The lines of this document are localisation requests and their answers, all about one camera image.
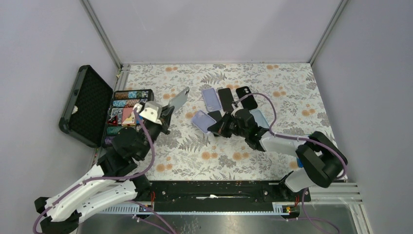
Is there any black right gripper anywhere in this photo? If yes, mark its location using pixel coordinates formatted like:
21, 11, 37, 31
208, 112, 248, 138

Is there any white phone case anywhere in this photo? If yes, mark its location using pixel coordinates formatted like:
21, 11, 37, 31
191, 110, 216, 134

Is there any lilac phone case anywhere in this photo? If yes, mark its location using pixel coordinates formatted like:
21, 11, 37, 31
201, 88, 222, 112

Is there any black phone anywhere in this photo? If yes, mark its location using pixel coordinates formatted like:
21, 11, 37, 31
217, 88, 234, 112

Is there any light blue phone case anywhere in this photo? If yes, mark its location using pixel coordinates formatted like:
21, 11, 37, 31
250, 109, 269, 129

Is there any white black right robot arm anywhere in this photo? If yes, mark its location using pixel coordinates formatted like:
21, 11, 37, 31
208, 109, 348, 201

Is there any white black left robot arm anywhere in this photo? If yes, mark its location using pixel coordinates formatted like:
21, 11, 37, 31
33, 101, 177, 234

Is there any black poker chip case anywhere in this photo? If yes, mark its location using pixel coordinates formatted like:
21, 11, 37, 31
58, 65, 154, 148

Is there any floral table mat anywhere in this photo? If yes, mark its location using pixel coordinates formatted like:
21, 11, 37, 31
123, 63, 335, 180

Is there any blue toy block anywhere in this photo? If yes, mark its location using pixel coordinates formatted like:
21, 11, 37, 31
296, 158, 303, 168

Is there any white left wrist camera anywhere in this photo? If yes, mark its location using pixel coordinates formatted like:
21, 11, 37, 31
132, 101, 162, 125

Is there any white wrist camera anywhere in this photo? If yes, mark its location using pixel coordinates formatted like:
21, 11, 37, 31
231, 102, 243, 116
132, 101, 162, 125

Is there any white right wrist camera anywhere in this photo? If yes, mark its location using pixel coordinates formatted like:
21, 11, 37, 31
231, 102, 243, 116

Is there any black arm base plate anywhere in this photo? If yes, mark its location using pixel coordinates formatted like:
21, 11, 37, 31
134, 180, 311, 213

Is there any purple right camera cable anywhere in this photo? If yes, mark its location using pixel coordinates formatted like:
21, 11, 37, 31
234, 93, 349, 234

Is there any purple camera cable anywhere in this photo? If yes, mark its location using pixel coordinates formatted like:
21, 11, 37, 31
32, 111, 177, 234
234, 93, 349, 234

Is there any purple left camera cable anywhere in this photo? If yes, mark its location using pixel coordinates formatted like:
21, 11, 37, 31
32, 111, 177, 234

